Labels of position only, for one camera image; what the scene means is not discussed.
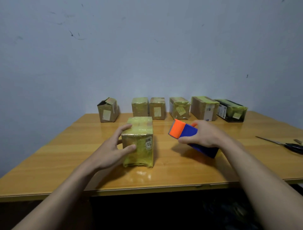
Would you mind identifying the person's right hand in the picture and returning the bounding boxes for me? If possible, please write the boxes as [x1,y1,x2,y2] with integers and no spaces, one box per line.
[178,120,235,150]

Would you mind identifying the person's left hand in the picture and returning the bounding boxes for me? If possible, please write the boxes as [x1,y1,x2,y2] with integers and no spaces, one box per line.
[94,123,137,172]

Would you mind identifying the blue and orange tape dispenser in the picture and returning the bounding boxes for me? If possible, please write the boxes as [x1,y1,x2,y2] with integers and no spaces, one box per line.
[168,119,220,159]

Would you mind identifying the yellow-taped cardboard parcel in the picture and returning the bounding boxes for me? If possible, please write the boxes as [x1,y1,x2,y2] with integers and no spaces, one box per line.
[121,116,154,168]

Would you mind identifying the person's right forearm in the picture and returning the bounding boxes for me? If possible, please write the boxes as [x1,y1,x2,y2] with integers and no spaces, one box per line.
[220,139,303,230]

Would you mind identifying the person's left forearm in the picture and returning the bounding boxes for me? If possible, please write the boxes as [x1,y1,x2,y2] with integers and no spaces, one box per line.
[11,163,103,230]

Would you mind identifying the taped box with yellow note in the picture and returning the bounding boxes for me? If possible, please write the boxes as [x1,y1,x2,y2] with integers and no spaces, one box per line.
[169,97,191,120]

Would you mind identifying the large brown cardboard box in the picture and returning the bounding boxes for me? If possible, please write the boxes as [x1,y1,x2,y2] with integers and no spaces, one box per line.
[190,96,220,122]

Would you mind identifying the open brown cardboard box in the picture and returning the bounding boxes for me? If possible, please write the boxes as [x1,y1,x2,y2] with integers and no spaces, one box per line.
[97,97,119,123]

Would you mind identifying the small taped cardboard box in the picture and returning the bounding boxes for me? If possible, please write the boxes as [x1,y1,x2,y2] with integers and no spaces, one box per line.
[149,97,166,120]
[132,97,149,117]

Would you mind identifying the black box with yellow tape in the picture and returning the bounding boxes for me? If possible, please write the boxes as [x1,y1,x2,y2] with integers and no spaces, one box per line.
[215,99,248,123]

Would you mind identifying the black-handled scissors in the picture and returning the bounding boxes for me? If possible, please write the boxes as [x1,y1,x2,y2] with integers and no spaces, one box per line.
[255,136,303,155]

